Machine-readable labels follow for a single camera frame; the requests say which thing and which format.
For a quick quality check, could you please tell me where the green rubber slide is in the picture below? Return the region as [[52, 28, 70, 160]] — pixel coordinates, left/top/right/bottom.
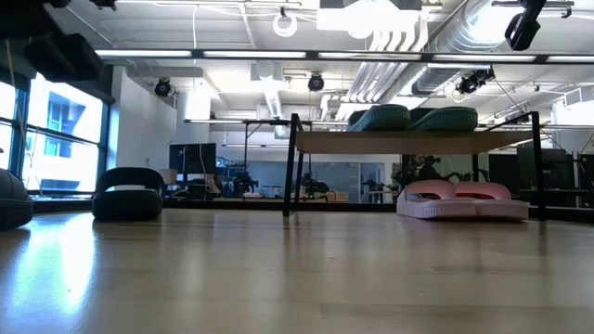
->
[[410, 106, 479, 133], [347, 104, 412, 133]]

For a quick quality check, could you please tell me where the black rubber slide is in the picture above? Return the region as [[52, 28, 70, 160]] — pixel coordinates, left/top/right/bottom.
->
[[0, 167, 35, 232], [91, 166, 165, 223]]

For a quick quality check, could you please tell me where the pink rubber slide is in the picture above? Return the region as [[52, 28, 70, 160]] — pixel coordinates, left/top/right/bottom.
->
[[395, 179, 479, 220], [454, 181, 531, 221]]

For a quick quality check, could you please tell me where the black ceiling spotlight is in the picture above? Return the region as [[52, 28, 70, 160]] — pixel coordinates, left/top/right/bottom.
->
[[455, 67, 496, 96], [153, 77, 174, 98], [307, 72, 326, 93]]

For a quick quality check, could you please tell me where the white ceiling pipe bundle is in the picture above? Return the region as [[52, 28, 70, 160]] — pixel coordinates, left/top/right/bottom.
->
[[345, 27, 431, 106]]

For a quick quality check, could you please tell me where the black background monitor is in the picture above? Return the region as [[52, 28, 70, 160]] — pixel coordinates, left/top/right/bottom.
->
[[169, 143, 217, 175]]

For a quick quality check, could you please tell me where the long ceiling light strip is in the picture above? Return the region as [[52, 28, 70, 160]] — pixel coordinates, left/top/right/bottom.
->
[[95, 48, 594, 65]]

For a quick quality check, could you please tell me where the silver ventilation duct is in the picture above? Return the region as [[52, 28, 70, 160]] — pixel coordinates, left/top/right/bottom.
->
[[410, 0, 523, 97]]

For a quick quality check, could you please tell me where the wooden shelf with black frame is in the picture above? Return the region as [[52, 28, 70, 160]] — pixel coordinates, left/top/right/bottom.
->
[[282, 110, 548, 222]]

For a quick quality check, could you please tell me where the black aluminium rig frame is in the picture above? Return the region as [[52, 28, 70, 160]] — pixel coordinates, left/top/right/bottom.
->
[[27, 197, 400, 214], [528, 206, 594, 223]]

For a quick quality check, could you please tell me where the white coiled cable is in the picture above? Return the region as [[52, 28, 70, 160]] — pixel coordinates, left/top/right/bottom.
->
[[272, 11, 299, 39]]

